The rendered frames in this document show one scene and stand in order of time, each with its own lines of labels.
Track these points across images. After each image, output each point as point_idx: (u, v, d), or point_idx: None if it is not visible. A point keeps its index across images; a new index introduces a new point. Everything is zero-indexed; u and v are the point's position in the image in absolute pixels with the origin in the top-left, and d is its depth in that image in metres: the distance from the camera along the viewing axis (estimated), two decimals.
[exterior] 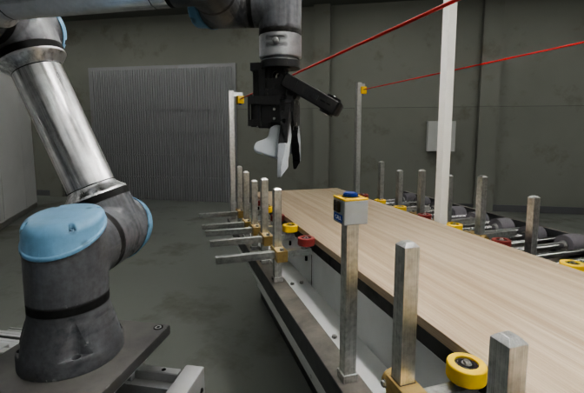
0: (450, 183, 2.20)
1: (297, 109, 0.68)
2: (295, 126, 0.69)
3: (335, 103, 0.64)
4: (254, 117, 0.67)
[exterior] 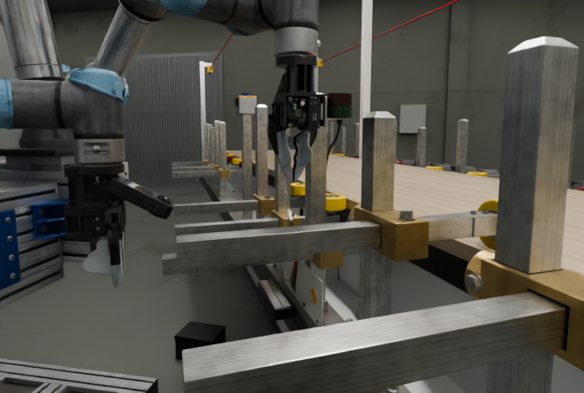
0: None
1: None
2: None
3: None
4: (317, 116, 0.63)
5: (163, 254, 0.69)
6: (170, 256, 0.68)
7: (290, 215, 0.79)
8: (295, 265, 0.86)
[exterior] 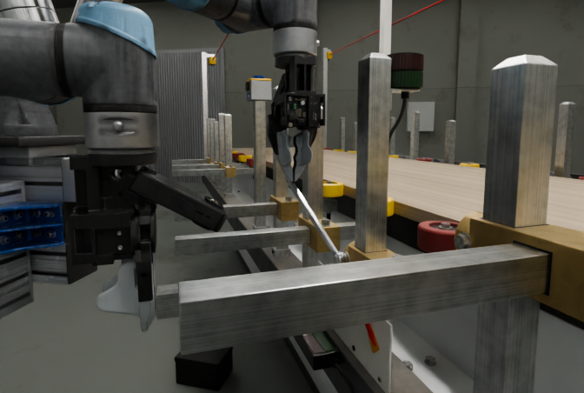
0: (393, 123, 2.45)
1: None
2: None
3: None
4: (317, 116, 0.63)
5: (158, 286, 0.47)
6: (169, 289, 0.46)
7: (317, 221, 0.64)
8: None
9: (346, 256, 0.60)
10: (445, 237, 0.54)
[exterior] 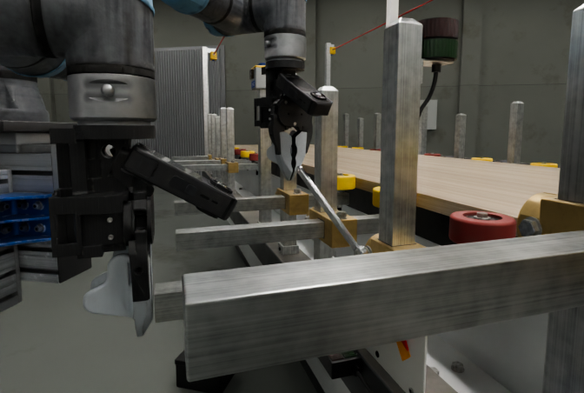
0: None
1: (298, 109, 0.68)
2: (297, 126, 0.68)
3: (309, 102, 0.60)
4: (261, 118, 0.71)
5: (156, 283, 0.40)
6: (169, 287, 0.39)
7: (335, 213, 0.57)
8: None
9: (368, 250, 0.53)
10: (484, 229, 0.47)
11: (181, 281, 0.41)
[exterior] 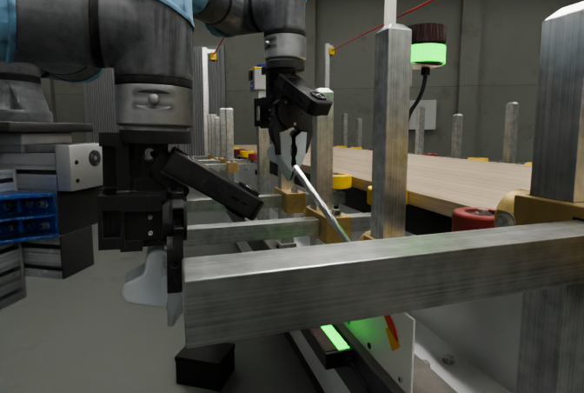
0: None
1: (298, 109, 0.68)
2: (297, 126, 0.68)
3: (309, 102, 0.60)
4: (261, 118, 0.71)
5: None
6: None
7: (328, 210, 0.60)
8: None
9: None
10: (485, 223, 0.50)
11: None
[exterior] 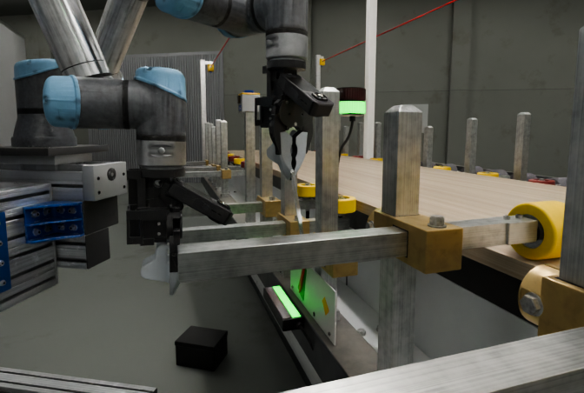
0: (379, 128, 2.62)
1: (299, 109, 0.67)
2: (298, 126, 0.68)
3: (310, 103, 0.60)
4: (262, 117, 0.71)
5: None
6: None
7: (301, 220, 0.73)
8: (304, 270, 0.81)
9: None
10: None
11: None
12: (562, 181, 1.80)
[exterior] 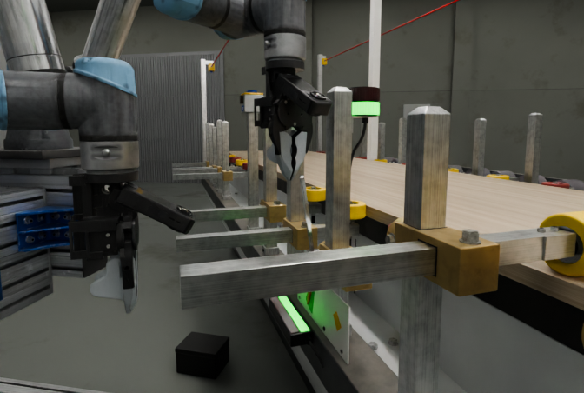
0: (382, 129, 2.58)
1: (298, 109, 0.68)
2: (297, 126, 0.68)
3: (308, 102, 0.60)
4: (261, 118, 0.71)
5: None
6: None
7: (310, 229, 0.68)
8: None
9: None
10: None
11: None
12: (573, 183, 1.75)
